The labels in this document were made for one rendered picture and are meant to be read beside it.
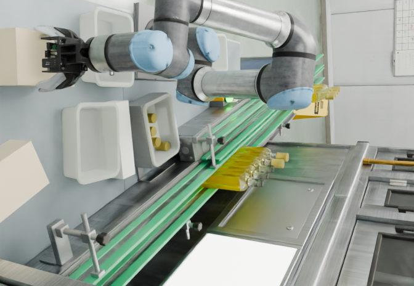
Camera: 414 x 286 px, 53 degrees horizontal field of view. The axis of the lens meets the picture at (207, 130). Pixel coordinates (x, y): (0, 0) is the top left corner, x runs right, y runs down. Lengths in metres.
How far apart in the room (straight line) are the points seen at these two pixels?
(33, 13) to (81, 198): 0.53
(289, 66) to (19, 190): 0.72
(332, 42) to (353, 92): 0.93
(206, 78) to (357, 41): 6.13
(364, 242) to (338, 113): 6.30
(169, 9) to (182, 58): 0.10
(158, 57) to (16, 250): 0.65
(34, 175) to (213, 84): 0.59
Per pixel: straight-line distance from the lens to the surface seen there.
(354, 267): 1.37
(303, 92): 1.11
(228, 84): 1.27
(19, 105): 1.14
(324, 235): 1.44
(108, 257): 1.16
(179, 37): 0.88
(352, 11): 7.33
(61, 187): 1.25
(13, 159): 1.04
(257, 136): 2.04
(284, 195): 1.67
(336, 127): 7.79
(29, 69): 1.00
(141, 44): 0.78
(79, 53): 0.86
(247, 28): 1.01
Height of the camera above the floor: 1.65
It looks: 28 degrees down
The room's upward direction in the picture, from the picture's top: 92 degrees clockwise
